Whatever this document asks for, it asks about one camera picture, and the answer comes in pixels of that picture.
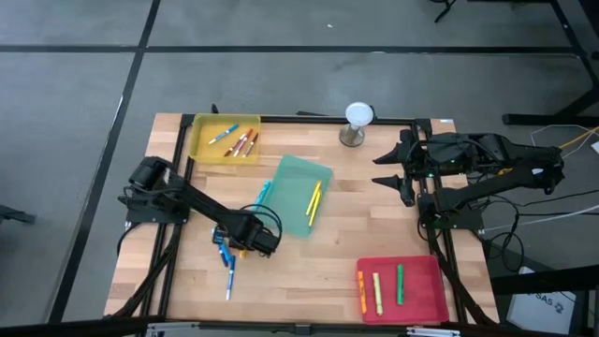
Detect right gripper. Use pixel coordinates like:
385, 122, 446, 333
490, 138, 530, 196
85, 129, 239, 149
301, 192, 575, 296
371, 129, 462, 208

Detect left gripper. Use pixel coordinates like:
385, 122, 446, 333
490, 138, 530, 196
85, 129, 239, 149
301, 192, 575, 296
212, 217, 281, 258

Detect markers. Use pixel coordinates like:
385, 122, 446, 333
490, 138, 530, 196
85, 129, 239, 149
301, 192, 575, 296
223, 127, 255, 158

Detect orange Sharpie highlighter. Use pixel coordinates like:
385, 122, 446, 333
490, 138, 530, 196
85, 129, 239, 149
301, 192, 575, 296
357, 271, 368, 315

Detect pale green highlighter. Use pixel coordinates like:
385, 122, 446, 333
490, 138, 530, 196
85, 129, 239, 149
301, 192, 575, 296
372, 271, 385, 316

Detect teal marker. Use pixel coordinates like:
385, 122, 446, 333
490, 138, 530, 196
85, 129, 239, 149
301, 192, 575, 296
254, 180, 273, 212

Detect green translucent bin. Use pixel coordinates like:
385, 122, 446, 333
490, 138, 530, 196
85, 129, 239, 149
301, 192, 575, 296
263, 154, 334, 240

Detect white-topped metal stand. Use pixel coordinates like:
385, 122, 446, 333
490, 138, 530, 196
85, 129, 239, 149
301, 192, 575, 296
339, 101, 376, 149

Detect yellow translucent bin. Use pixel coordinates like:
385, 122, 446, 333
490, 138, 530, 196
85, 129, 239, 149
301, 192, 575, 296
186, 112, 262, 166

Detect red translucent bin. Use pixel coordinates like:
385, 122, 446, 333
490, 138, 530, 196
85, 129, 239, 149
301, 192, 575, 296
356, 255, 450, 326

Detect black desk base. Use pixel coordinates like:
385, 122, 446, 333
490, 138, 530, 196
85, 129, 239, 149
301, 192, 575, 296
502, 0, 599, 127

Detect black chair base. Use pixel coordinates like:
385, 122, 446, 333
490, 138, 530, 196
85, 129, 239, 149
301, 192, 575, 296
429, 0, 459, 24

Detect black front crossbar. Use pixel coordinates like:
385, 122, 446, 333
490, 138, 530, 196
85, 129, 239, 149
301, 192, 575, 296
0, 315, 599, 337

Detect white cardboard box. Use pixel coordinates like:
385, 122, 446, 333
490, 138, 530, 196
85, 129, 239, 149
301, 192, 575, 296
506, 265, 577, 336

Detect black floor foot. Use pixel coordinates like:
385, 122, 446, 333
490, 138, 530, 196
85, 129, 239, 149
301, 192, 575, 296
0, 203, 37, 226

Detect black aluminium table frame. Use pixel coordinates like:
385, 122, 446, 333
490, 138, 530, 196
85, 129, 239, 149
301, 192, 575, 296
103, 111, 500, 329

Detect black power cable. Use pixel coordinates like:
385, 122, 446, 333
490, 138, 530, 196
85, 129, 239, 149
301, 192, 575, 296
472, 186, 599, 273

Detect white cable loop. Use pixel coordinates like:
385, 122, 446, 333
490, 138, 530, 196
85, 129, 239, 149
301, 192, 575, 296
530, 123, 599, 163

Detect grey cable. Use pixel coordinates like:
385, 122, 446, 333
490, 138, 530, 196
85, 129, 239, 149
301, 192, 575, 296
481, 203, 599, 234

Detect yellow hanging cable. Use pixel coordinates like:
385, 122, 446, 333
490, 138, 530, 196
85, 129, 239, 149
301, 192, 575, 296
559, 125, 599, 151

